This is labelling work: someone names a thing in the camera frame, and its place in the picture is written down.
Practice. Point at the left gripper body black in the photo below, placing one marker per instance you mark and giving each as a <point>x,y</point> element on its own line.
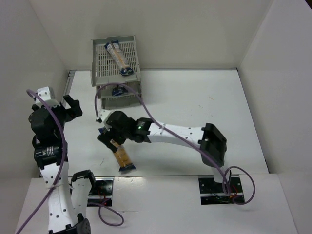
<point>68,110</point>

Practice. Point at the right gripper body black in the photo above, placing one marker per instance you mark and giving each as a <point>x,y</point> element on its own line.
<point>107,137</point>

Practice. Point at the pasta bag label side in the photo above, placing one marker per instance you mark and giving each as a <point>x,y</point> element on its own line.
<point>119,90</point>

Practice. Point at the pasta bag blue yellow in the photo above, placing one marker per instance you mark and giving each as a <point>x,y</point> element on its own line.
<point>112,47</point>

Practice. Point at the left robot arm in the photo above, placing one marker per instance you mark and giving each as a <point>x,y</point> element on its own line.
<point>67,197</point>

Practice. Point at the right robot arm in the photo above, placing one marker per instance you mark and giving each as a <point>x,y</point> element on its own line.
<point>207,140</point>

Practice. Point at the grey three-tier shelf tray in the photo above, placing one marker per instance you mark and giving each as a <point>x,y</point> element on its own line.
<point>105,70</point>

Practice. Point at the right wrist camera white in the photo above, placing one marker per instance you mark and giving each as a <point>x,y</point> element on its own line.
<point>102,117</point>

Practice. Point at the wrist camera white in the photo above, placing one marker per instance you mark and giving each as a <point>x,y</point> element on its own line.
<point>48,96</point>
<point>102,117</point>

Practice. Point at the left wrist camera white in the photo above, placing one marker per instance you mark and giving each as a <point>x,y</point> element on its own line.
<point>48,96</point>

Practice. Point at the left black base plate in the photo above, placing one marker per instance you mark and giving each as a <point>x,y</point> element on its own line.
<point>102,192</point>

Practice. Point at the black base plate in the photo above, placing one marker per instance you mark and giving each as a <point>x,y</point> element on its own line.
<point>102,192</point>
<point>211,193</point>

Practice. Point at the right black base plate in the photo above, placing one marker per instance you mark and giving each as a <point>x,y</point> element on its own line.
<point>211,193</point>

